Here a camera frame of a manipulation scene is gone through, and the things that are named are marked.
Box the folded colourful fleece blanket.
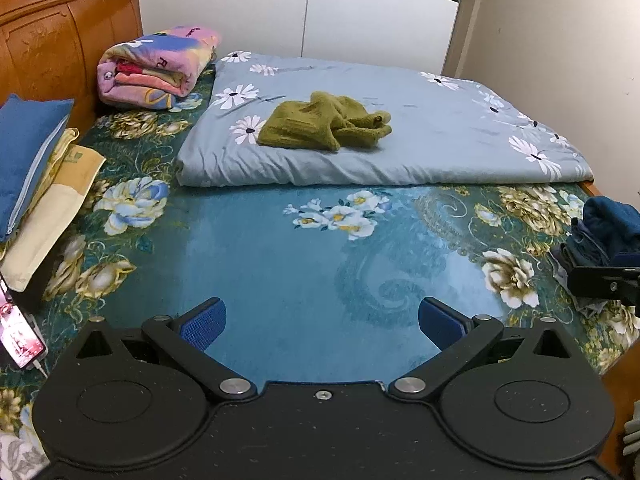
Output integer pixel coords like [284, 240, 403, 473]
[96, 25, 222, 112]

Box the white wardrobe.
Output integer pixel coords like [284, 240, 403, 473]
[136, 0, 472, 78]

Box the white charging cable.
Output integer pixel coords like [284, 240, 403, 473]
[25, 314, 51, 377]

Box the pile of dark blue clothes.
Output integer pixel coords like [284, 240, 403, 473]
[550, 196, 640, 318]

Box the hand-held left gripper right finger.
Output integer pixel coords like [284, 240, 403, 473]
[389, 298, 571, 403]

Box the pale yellow pillow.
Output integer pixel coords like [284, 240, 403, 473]
[32, 127, 81, 201]

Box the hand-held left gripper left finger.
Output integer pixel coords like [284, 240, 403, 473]
[75, 298, 257, 403]

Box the cream pillow with green print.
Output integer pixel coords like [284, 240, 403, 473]
[2, 144, 107, 293]

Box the smartphone with lit screen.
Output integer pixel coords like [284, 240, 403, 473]
[0, 272, 48, 372]

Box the wooden bed headboard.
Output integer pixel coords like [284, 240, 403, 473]
[0, 0, 143, 126]

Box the blue pillow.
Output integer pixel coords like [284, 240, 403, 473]
[0, 92, 76, 243]

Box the olive green knit sweater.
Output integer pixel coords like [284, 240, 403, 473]
[257, 91, 393, 152]

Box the grey floral cloth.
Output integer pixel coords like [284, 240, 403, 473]
[0, 430, 47, 480]

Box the light blue floral quilt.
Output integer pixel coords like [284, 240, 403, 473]
[175, 50, 595, 188]

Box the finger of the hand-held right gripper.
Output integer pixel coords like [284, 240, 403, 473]
[570, 265, 640, 307]

